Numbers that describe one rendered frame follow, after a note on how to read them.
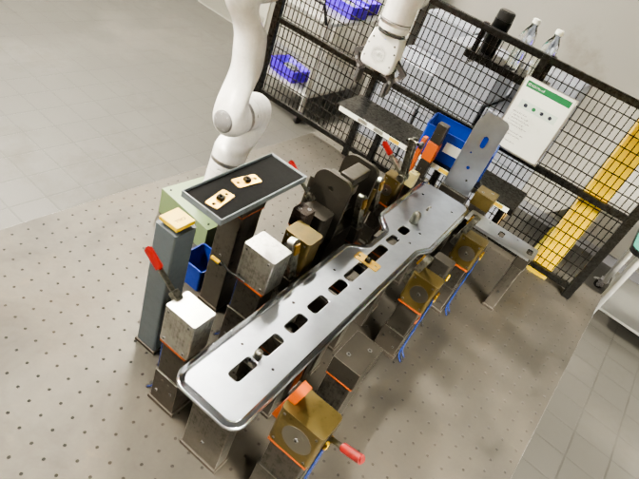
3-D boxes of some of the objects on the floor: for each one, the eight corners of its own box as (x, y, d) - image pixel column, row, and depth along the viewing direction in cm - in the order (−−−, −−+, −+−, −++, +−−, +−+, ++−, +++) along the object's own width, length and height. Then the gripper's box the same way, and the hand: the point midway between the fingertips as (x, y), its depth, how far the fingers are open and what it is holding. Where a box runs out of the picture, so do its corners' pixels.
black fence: (491, 398, 272) (721, 145, 179) (216, 196, 328) (282, -77, 235) (499, 383, 282) (720, 136, 189) (231, 188, 338) (300, -75, 245)
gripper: (426, 41, 138) (400, 100, 149) (373, 12, 143) (352, 71, 154) (415, 44, 133) (388, 105, 143) (359, 14, 138) (338, 75, 148)
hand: (370, 85), depth 148 cm, fingers open, 8 cm apart
